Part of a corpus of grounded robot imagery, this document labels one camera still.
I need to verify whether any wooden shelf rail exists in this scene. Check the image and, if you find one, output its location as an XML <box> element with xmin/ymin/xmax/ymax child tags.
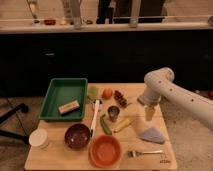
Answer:
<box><xmin>0</xmin><ymin>22</ymin><xmax>213</xmax><ymax>34</ymax></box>

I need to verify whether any green plastic tray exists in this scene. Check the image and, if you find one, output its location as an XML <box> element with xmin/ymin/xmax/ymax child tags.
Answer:
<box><xmin>39</xmin><ymin>78</ymin><xmax>88</xmax><ymax>122</ymax></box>

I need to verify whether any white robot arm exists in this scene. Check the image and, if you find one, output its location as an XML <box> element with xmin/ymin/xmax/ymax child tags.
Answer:
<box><xmin>137</xmin><ymin>67</ymin><xmax>213</xmax><ymax>131</ymax></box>

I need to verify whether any orange bowl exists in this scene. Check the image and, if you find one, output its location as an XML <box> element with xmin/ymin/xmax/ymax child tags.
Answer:
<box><xmin>89</xmin><ymin>135</ymin><xmax>122</xmax><ymax>169</ymax></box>

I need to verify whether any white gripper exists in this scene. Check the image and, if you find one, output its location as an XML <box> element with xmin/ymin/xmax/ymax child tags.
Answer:
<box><xmin>137</xmin><ymin>95</ymin><xmax>161</xmax><ymax>121</ymax></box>

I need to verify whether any wooden block eraser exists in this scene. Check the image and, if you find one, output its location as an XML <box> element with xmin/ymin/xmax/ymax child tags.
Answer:
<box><xmin>58</xmin><ymin>100</ymin><xmax>80</xmax><ymax>115</ymax></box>

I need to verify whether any green chili pepper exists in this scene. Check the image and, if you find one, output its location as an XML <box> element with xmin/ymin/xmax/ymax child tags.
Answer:
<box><xmin>100</xmin><ymin>114</ymin><xmax>112</xmax><ymax>135</ymax></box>

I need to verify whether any dark purple bowl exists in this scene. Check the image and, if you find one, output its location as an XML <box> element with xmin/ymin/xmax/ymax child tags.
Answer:
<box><xmin>64</xmin><ymin>123</ymin><xmax>90</xmax><ymax>150</ymax></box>

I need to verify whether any blue folded cloth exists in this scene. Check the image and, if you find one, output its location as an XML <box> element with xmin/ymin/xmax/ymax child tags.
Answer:
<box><xmin>138</xmin><ymin>127</ymin><xmax>165</xmax><ymax>144</ymax></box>

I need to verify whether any green yellow leafy toy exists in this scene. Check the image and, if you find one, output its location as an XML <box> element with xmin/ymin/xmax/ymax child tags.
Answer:
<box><xmin>87</xmin><ymin>86</ymin><xmax>98</xmax><ymax>101</ymax></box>

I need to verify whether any black chair base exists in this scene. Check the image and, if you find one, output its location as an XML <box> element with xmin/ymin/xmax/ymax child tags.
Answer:
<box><xmin>0</xmin><ymin>103</ymin><xmax>29</xmax><ymax>144</ymax></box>

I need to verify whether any silver fork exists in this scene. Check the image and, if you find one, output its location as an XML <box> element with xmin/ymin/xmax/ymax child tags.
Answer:
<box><xmin>127</xmin><ymin>150</ymin><xmax>163</xmax><ymax>158</ymax></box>

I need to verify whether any white paper cup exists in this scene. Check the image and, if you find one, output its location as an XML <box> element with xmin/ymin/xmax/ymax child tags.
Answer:
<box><xmin>29</xmin><ymin>129</ymin><xmax>49</xmax><ymax>148</ymax></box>

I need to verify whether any orange tomato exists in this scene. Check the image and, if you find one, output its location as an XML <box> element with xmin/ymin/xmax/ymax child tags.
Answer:
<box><xmin>102</xmin><ymin>88</ymin><xmax>113</xmax><ymax>100</ymax></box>

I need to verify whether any brown pine cone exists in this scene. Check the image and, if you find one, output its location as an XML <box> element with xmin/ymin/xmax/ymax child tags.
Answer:
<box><xmin>114</xmin><ymin>90</ymin><xmax>127</xmax><ymax>107</ymax></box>

